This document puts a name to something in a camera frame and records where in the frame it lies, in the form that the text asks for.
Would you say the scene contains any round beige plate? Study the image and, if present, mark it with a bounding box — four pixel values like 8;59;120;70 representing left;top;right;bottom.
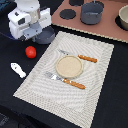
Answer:
56;55;83;78

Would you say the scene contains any brown stove board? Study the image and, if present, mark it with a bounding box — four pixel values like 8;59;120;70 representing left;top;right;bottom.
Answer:
47;0;128;44

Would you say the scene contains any red sausage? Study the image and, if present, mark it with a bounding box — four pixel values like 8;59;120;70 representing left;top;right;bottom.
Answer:
25;46;36;59

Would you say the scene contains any knife with wooden handle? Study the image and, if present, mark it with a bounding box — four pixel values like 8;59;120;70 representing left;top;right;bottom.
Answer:
58;49;97;63

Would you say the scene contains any white fish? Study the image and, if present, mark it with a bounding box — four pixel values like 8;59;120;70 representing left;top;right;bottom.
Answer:
10;63;26;78

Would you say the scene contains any black rear stove burner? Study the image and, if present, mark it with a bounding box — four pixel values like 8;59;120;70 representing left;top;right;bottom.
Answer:
69;0;84;6

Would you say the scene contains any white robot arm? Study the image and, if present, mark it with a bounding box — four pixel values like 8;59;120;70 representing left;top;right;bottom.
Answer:
8;0;52;41

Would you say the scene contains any beige bowl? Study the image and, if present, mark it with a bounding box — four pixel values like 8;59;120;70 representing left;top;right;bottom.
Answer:
119;5;128;30

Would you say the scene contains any black stove burner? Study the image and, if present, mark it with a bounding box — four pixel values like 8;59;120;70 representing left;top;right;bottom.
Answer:
69;0;84;6
60;9;76;20

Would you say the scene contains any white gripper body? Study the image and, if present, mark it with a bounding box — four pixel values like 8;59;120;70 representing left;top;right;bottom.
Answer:
8;8;51;39

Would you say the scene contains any small grey saucepan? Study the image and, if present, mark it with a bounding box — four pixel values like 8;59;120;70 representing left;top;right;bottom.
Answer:
36;26;55;44

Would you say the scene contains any large grey pot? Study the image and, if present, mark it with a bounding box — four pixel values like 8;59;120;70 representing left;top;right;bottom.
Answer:
80;2;103;25

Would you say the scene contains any fork with wooden handle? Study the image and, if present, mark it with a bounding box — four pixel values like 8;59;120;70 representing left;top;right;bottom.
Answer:
45;72;85;89

